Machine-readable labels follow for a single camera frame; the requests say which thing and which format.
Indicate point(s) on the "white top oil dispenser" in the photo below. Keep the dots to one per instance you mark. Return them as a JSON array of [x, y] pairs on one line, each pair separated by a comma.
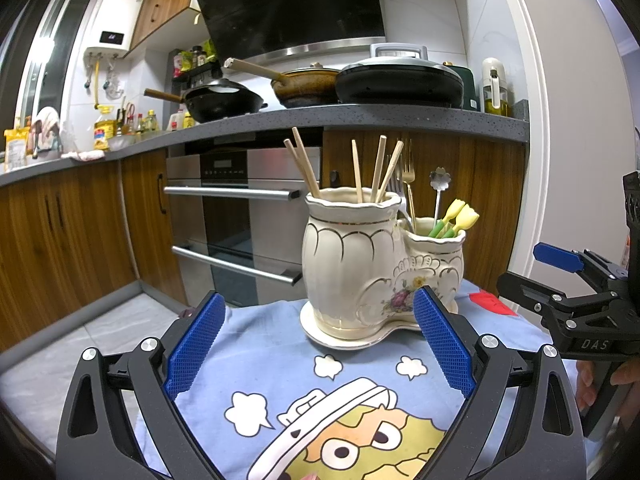
[[492, 80]]

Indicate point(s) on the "silver metal fork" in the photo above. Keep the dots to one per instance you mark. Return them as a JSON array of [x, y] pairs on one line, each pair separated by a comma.
[[398, 187]]

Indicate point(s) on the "spice rack with packets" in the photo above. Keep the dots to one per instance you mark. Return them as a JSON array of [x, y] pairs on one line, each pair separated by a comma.
[[195, 60]]

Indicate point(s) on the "gold metal fork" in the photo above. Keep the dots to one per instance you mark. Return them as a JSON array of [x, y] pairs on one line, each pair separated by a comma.
[[408, 170]]

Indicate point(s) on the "white hanging cloth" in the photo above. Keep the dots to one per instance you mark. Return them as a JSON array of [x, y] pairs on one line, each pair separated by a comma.
[[47, 120]]

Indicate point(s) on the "large black lidded pan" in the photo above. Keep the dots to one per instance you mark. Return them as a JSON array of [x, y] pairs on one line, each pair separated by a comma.
[[400, 87]]

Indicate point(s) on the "grey speckled kitchen countertop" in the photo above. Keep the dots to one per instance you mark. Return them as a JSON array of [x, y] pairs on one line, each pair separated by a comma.
[[400, 120]]

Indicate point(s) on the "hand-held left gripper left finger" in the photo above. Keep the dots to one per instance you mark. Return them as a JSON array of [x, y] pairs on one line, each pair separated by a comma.
[[195, 345]]

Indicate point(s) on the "brown frying pan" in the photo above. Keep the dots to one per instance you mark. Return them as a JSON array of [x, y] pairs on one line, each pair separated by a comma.
[[305, 85]]

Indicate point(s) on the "stainless steel built-in oven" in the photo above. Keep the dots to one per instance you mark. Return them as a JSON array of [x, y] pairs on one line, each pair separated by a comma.
[[230, 220]]

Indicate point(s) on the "wooden base cabinets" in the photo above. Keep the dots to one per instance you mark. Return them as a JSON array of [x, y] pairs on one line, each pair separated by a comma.
[[65, 240]]

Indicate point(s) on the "group of condiment bottles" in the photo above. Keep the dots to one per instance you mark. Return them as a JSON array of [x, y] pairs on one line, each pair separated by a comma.
[[137, 122]]

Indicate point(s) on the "large yellow oil bottle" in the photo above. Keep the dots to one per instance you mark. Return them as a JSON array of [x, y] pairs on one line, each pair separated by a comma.
[[102, 132]]

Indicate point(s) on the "cream ceramic utensil holder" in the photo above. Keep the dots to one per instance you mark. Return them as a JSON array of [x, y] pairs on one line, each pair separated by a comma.
[[345, 260]]

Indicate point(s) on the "black range hood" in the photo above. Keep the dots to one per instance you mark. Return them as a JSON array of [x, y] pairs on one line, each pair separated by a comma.
[[290, 5]]

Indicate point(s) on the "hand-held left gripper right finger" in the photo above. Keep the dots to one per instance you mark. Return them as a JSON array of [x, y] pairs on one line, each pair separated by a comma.
[[442, 342]]

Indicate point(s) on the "cream ceramic saucer tray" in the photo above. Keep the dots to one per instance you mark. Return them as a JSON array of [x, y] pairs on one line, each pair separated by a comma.
[[350, 342]]

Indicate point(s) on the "yellow food packet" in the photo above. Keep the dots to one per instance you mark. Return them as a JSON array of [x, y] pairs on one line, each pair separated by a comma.
[[15, 150]]

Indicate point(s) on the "blue cartoon printed blanket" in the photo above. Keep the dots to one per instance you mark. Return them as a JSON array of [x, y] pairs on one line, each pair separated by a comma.
[[280, 350]]

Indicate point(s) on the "white water heater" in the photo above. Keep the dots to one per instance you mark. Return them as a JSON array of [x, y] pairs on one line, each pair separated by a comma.
[[115, 15]]

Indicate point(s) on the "dark green container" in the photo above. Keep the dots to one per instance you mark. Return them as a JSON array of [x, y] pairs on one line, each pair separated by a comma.
[[465, 85]]

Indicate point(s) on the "pale dishcloth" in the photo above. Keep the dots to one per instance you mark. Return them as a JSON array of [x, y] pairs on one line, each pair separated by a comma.
[[87, 155]]

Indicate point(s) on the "white bottle red label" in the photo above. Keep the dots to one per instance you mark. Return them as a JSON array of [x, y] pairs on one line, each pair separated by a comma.
[[175, 121]]

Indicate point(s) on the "sliding glass window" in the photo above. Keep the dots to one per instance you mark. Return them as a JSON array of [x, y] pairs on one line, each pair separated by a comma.
[[55, 50]]

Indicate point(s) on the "person's right hand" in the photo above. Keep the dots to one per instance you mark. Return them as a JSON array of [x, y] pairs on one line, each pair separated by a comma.
[[629, 375]]

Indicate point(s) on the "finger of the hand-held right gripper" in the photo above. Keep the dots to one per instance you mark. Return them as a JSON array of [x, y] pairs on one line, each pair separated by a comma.
[[555, 256], [520, 287]]

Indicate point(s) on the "wooden wall cabinet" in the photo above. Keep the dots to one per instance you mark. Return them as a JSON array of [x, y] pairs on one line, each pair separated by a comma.
[[165, 0]]

